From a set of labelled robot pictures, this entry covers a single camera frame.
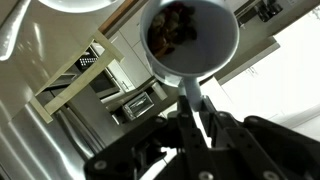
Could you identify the silver toaster oven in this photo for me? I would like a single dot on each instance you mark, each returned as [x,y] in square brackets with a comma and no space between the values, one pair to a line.
[138,106]

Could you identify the dish rack with dishes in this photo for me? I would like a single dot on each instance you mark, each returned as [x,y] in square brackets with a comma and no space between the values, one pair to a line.
[270,10]

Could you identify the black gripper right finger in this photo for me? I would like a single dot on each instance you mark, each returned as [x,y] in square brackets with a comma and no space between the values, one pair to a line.
[266,150]

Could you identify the stainless steel refrigerator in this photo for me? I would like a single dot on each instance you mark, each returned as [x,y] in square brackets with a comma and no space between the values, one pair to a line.
[33,146]

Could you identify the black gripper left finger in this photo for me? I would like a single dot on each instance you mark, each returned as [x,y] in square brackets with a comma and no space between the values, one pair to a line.
[140,153]

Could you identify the trail mix pile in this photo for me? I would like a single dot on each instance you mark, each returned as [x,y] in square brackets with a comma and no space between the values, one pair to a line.
[170,30]

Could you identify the white paper towel roll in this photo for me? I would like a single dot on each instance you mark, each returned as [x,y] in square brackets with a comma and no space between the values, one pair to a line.
[160,91]

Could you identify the white ceramic cup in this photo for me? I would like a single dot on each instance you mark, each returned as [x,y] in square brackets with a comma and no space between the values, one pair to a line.
[213,43]

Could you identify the white ceramic bowl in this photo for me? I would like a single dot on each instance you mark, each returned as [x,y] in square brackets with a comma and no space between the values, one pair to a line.
[76,5]

